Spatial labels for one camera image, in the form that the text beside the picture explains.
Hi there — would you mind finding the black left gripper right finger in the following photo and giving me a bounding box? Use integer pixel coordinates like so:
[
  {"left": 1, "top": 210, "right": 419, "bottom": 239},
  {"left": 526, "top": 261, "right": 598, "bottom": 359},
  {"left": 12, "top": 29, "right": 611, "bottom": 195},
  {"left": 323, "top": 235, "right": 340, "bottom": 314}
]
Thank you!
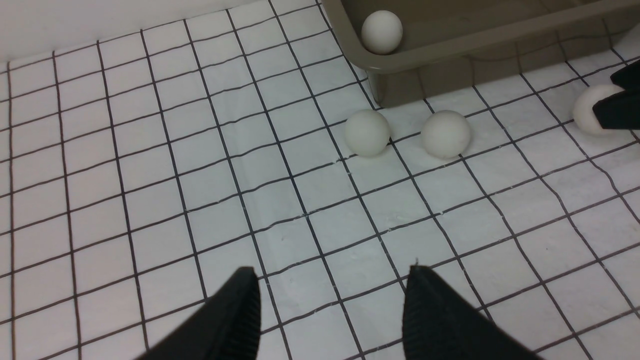
[{"left": 402, "top": 265, "right": 540, "bottom": 360}]

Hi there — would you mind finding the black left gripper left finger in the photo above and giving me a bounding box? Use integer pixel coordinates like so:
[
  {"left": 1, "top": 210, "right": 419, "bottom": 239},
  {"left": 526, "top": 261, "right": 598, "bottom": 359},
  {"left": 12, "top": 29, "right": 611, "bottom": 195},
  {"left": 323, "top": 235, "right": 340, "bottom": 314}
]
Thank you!
[{"left": 138, "top": 266, "right": 262, "bottom": 360}]

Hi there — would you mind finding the white black grid tablecloth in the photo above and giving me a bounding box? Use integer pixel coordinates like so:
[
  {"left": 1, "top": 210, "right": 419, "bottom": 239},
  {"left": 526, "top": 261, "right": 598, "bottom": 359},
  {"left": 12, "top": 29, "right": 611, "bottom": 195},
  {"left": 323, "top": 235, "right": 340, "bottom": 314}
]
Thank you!
[{"left": 0, "top": 0, "right": 640, "bottom": 360}]

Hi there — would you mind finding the white ball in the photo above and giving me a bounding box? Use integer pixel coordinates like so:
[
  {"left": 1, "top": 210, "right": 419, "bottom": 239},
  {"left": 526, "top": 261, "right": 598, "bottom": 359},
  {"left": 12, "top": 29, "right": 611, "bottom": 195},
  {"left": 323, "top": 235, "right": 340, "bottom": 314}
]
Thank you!
[
  {"left": 360, "top": 10, "right": 403, "bottom": 55},
  {"left": 421, "top": 110, "right": 473, "bottom": 160},
  {"left": 343, "top": 109, "right": 391, "bottom": 158},
  {"left": 572, "top": 84, "right": 624, "bottom": 136}
]

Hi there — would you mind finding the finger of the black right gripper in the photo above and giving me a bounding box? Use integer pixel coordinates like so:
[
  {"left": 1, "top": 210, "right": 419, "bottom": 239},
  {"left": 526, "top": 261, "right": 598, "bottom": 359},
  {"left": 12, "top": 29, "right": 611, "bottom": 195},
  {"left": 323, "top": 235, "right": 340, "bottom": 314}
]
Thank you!
[
  {"left": 592, "top": 89, "right": 640, "bottom": 130},
  {"left": 610, "top": 60, "right": 640, "bottom": 91}
]

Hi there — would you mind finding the olive green plastic bin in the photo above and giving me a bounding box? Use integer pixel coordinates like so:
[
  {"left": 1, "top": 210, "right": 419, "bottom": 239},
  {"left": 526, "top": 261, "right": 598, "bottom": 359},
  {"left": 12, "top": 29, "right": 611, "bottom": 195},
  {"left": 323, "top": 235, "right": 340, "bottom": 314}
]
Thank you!
[{"left": 322, "top": 0, "right": 640, "bottom": 108}]

